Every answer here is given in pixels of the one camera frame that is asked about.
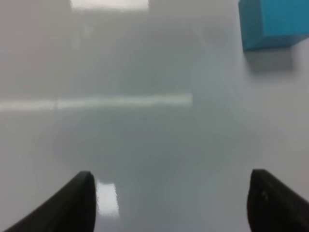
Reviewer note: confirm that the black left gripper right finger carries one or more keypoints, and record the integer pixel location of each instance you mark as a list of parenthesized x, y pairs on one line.
[(274, 207)]

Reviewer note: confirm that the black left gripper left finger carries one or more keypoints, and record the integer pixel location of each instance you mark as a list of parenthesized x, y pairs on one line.
[(71, 209)]

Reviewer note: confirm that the loose teal cube block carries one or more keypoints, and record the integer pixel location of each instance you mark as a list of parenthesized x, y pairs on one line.
[(270, 24)]

